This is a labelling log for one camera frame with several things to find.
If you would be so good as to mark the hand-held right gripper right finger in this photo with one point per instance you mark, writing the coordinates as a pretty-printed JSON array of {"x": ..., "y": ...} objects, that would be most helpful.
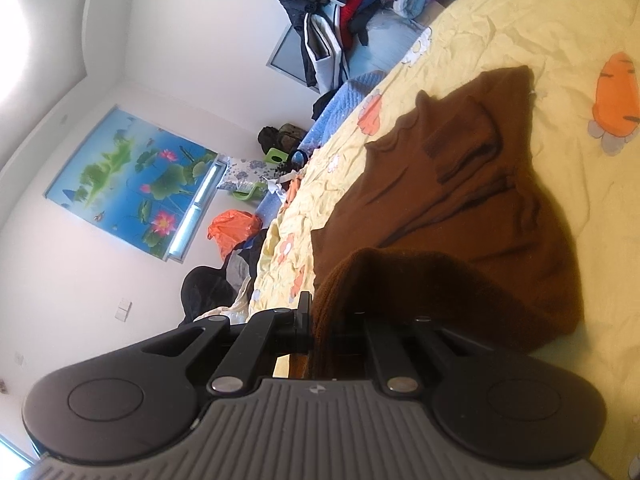
[{"x": 377, "y": 347}]

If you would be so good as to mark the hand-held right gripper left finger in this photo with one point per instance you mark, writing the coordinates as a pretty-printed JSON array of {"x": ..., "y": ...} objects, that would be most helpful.
[{"x": 302, "y": 325}]

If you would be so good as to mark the brown knit sweater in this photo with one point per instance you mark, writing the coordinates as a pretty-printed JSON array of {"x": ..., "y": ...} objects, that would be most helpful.
[{"x": 450, "y": 210}]

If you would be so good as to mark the orange plastic bag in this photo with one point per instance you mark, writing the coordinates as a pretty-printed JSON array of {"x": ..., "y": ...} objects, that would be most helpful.
[{"x": 232, "y": 227}]

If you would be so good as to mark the window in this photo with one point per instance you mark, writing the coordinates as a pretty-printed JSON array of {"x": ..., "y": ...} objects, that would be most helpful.
[{"x": 197, "y": 210}]

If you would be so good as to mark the floral pillow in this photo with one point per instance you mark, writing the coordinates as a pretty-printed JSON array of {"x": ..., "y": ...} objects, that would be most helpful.
[{"x": 245, "y": 172}]

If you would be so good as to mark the dark blue bowl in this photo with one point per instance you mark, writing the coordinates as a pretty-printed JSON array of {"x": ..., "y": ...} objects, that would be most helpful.
[{"x": 299, "y": 158}]

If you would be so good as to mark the green plastic stool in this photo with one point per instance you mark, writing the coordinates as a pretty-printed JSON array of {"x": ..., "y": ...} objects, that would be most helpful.
[{"x": 275, "y": 156}]

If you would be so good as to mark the black bag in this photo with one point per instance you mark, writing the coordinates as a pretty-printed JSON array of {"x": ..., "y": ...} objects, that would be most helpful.
[{"x": 277, "y": 137}]

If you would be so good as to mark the lotus print window blind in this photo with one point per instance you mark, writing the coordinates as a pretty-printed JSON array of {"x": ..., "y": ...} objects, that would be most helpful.
[{"x": 130, "y": 180}]

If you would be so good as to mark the blue quilted blanket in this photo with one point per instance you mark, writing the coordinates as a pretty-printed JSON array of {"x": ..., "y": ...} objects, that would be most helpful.
[{"x": 350, "y": 97}]

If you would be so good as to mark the yellow carrot print quilt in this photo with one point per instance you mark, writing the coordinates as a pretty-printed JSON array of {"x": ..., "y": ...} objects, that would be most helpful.
[{"x": 550, "y": 175}]

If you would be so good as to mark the grey framed panel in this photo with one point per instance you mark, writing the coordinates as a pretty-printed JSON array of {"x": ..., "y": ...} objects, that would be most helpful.
[{"x": 287, "y": 55}]

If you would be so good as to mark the white wall switch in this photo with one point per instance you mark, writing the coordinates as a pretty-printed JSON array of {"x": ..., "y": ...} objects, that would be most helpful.
[{"x": 123, "y": 309}]

